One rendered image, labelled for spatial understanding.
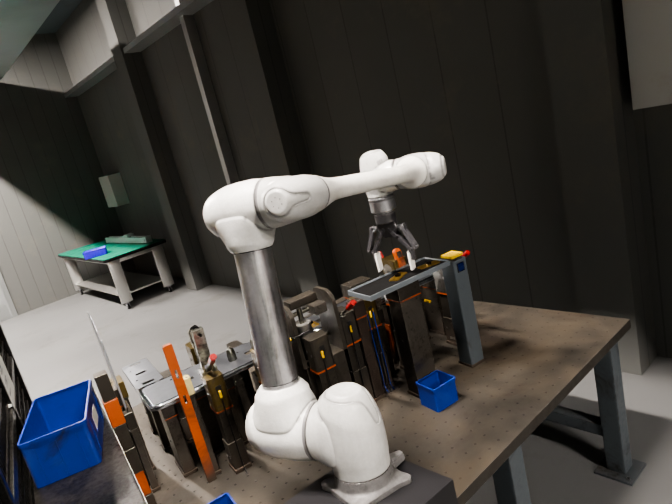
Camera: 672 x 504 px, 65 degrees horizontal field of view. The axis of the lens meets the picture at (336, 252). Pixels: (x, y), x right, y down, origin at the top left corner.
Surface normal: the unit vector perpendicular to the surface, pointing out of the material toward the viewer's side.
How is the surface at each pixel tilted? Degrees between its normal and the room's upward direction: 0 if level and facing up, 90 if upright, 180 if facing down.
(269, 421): 79
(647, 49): 90
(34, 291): 90
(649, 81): 90
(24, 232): 90
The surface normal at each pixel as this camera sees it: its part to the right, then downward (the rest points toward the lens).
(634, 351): -0.73, 0.33
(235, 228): -0.32, 0.29
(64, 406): 0.38, 0.13
